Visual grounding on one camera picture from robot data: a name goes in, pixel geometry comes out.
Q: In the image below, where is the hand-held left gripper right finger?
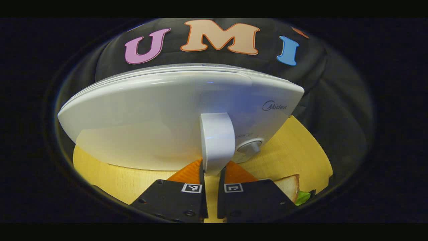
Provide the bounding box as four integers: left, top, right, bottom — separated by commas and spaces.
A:
217, 161, 298, 223

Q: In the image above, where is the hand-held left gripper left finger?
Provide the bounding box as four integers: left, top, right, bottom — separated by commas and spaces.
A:
130, 158, 208, 223

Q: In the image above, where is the sandwich with lettuce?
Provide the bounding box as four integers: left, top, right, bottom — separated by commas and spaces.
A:
274, 174, 312, 206

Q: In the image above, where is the white microwave oven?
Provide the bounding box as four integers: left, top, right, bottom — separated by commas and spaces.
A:
58, 64, 305, 177

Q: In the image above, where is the black backdrop cloth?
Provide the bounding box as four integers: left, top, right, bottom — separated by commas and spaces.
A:
55, 18, 373, 201

